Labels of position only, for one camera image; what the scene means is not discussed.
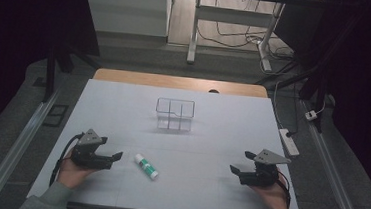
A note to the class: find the clear plastic compartment organizer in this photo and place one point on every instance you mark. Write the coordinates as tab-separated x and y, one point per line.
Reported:
174	115

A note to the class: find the person's left hand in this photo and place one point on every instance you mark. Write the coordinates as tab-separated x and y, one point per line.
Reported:
72	174

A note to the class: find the white power strip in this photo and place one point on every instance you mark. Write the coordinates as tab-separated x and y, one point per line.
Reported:
289	142

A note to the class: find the black floor plate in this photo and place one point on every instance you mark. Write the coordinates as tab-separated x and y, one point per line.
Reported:
55	115

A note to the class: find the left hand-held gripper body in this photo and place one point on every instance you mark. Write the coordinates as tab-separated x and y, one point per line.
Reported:
85	157

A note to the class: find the white desk frame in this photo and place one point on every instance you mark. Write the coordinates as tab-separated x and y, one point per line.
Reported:
234	15

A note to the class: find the black stand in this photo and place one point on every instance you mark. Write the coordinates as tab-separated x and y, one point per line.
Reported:
50	74
312	84

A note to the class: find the white and green glue stick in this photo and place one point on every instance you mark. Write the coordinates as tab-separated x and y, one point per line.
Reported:
146	166

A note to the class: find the dark knob at table edge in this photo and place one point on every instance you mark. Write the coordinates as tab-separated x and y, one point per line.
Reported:
213	91

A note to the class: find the aluminium rail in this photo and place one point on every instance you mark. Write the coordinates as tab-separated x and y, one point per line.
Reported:
332	169
16	144

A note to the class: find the white table mat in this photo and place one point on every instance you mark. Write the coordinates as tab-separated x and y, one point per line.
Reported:
200	186

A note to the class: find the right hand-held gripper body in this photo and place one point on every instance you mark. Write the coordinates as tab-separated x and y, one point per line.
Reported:
261	175

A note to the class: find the wooden table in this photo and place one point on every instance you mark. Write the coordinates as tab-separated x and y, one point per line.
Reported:
175	82

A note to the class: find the person's right hand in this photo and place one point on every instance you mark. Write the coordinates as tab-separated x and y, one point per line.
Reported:
271	196

